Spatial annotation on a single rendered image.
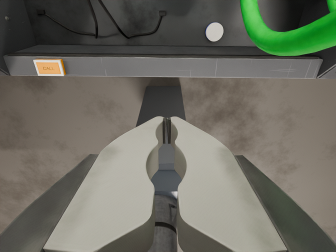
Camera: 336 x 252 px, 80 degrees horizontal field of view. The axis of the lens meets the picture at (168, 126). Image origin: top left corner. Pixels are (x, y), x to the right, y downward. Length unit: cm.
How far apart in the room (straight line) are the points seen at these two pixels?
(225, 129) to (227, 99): 26
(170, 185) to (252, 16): 59
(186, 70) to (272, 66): 17
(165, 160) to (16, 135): 150
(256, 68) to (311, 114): 145
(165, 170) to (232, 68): 46
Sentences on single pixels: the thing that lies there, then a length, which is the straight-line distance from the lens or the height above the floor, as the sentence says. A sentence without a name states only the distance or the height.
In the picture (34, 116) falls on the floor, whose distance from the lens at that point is 184.
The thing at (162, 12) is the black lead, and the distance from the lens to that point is 51.
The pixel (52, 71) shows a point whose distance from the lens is 46.
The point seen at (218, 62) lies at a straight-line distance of 42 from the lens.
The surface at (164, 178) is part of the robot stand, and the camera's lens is 72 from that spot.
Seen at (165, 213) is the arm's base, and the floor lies 96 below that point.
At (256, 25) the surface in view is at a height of 118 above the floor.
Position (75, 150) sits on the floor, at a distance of 188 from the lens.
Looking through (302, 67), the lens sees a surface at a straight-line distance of 49.
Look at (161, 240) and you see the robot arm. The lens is 63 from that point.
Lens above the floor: 135
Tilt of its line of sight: 59 degrees down
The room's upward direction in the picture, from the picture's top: 180 degrees counter-clockwise
